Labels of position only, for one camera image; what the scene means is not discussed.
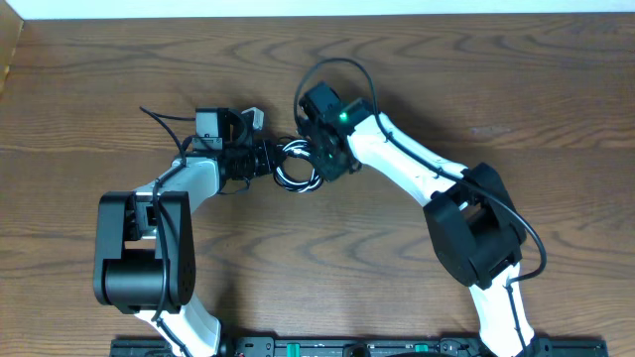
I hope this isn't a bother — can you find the white cable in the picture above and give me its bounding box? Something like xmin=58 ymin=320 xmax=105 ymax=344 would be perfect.
xmin=275 ymin=139 xmax=321 ymax=192

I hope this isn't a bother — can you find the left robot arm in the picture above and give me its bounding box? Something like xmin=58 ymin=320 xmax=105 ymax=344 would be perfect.
xmin=93 ymin=107 xmax=282 ymax=356

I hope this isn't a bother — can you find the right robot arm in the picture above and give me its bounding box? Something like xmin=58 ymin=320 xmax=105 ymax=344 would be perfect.
xmin=295 ymin=82 xmax=535 ymax=356

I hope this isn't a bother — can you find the left camera black cable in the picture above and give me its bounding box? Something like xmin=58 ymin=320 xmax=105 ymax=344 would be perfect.
xmin=138 ymin=106 xmax=197 ymax=357

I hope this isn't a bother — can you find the camera black cable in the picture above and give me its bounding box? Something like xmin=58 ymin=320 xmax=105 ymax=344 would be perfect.
xmin=138 ymin=106 xmax=197 ymax=357
xmin=293 ymin=57 xmax=549 ymax=357

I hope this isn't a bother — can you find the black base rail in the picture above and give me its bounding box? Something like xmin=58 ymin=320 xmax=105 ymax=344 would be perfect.
xmin=108 ymin=335 xmax=609 ymax=357

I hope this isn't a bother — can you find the right camera black cable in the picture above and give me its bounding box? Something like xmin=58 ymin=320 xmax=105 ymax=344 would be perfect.
xmin=293 ymin=57 xmax=549 ymax=357

